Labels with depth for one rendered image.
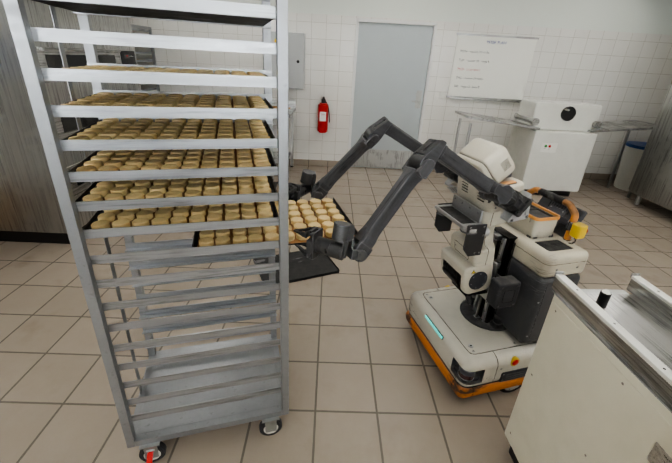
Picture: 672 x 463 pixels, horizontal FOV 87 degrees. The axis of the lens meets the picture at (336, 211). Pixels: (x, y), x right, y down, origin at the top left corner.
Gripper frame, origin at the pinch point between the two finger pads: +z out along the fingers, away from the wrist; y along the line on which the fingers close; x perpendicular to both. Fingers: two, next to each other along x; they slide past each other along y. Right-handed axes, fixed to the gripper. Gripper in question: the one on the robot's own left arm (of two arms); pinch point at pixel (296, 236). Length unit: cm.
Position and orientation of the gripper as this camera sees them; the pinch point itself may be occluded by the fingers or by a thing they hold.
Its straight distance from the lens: 129.4
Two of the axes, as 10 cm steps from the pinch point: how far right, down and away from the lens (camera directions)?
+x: 4.9, -3.3, 8.0
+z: -8.7, -2.4, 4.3
